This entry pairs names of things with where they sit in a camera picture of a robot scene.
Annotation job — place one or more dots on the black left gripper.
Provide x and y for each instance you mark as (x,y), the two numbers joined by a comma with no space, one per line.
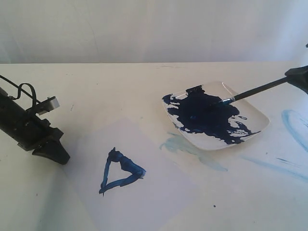
(32,132)

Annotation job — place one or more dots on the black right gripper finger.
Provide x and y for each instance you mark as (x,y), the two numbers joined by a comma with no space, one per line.
(298,77)

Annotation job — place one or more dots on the white square paint plate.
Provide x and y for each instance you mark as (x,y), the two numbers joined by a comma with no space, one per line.
(213,129)

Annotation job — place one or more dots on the black paintbrush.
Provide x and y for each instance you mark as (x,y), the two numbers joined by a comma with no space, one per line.
(249,93)

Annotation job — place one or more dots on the white paper sheet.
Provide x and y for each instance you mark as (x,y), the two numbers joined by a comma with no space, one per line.
(144,205)

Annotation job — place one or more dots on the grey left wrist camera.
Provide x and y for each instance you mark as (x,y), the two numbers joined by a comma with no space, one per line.
(47,105)

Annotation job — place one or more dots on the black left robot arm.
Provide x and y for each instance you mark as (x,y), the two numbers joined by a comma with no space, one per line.
(11,113)

